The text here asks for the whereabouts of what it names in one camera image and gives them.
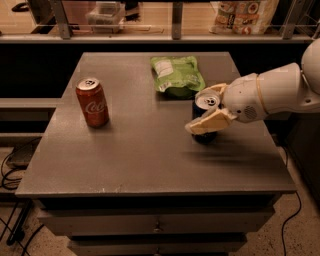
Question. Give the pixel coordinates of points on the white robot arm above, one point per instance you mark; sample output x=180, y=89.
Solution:
x=290, y=88

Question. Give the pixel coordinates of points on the printed snack bag on shelf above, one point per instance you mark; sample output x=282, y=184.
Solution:
x=250, y=17

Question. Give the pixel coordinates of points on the red coca-cola can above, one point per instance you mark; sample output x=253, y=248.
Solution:
x=92, y=101

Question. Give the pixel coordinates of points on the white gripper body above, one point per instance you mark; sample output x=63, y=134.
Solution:
x=242, y=97

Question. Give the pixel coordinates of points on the clear plastic container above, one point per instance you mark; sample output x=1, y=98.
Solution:
x=106, y=17

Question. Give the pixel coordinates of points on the blue pepsi can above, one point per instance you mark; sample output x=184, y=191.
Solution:
x=204, y=101

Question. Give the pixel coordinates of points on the metal shelf rail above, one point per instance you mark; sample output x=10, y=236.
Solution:
x=66, y=21

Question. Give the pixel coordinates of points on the grey power adapter box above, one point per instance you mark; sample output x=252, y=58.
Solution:
x=21, y=157

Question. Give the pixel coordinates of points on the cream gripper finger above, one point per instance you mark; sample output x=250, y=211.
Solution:
x=210, y=121
x=215, y=91

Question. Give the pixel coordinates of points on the green chip bag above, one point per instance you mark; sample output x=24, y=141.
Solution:
x=177, y=77

